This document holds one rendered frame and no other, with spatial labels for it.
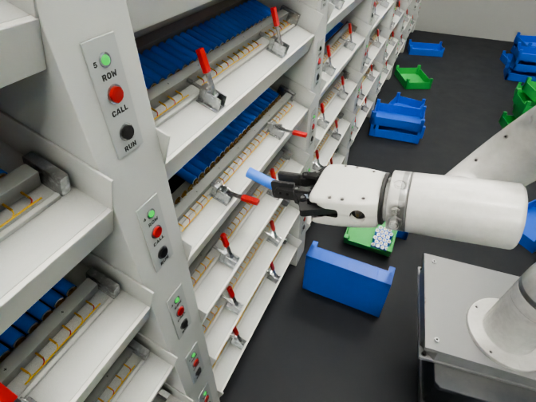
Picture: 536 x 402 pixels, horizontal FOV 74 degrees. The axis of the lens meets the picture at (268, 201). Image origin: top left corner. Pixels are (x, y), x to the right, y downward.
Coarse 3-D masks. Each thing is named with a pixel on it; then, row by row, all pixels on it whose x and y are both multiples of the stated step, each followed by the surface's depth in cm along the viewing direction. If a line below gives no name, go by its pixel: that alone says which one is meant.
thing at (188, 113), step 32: (224, 0) 78; (256, 0) 85; (288, 0) 86; (160, 32) 62; (192, 32) 66; (224, 32) 70; (256, 32) 73; (288, 32) 84; (160, 64) 58; (192, 64) 59; (224, 64) 67; (256, 64) 70; (288, 64) 79; (160, 96) 52; (192, 96) 57; (224, 96) 57; (256, 96) 70; (160, 128) 51; (192, 128) 53
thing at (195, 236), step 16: (288, 80) 98; (304, 96) 99; (288, 112) 97; (304, 112) 99; (288, 128) 92; (256, 144) 84; (272, 144) 86; (240, 160) 79; (256, 160) 81; (240, 176) 76; (176, 192) 68; (240, 192) 73; (208, 208) 68; (224, 208) 69; (192, 224) 65; (208, 224) 66; (192, 240) 63; (208, 240) 68; (192, 256) 62
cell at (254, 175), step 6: (252, 168) 59; (246, 174) 59; (252, 174) 58; (258, 174) 58; (264, 174) 59; (258, 180) 58; (264, 180) 58; (270, 180) 58; (264, 186) 59; (270, 186) 58
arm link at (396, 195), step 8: (392, 176) 48; (400, 176) 48; (408, 176) 47; (392, 184) 47; (400, 184) 47; (408, 184) 46; (384, 192) 48; (392, 192) 47; (400, 192) 46; (384, 200) 48; (392, 200) 47; (400, 200) 46; (384, 208) 48; (392, 208) 47; (400, 208) 47; (384, 216) 49; (392, 216) 48; (400, 216) 47; (392, 224) 47; (400, 224) 48
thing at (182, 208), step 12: (288, 96) 97; (276, 108) 92; (264, 120) 87; (252, 132) 83; (240, 144) 79; (228, 156) 75; (216, 168) 72; (204, 180) 69; (192, 192) 66; (204, 192) 69; (180, 204) 64; (192, 204) 66; (180, 216) 63
